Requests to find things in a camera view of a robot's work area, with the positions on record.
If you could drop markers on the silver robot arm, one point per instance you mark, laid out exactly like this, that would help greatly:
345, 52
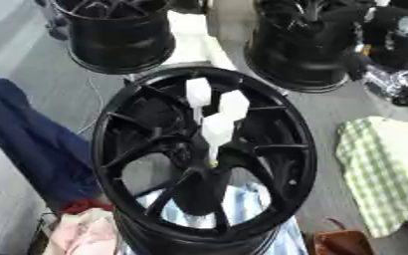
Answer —
396, 50

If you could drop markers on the black spoked wheel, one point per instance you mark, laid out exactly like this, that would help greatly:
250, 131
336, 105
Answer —
283, 159

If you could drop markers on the black wheel rim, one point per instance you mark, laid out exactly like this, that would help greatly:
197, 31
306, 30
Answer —
297, 50
120, 36

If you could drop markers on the blue white striped cloth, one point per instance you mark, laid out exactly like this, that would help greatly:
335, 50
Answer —
243, 205

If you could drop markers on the red cloth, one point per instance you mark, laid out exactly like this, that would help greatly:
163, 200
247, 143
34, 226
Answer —
84, 205

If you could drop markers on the pink cloth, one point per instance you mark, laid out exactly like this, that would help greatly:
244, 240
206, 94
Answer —
82, 234

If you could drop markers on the dark blue cloth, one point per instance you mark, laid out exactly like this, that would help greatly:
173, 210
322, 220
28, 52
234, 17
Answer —
33, 139

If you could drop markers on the brown bag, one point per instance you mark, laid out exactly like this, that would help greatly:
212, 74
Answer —
341, 243

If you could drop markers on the green white checked cloth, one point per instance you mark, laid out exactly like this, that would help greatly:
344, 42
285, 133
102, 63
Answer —
381, 169

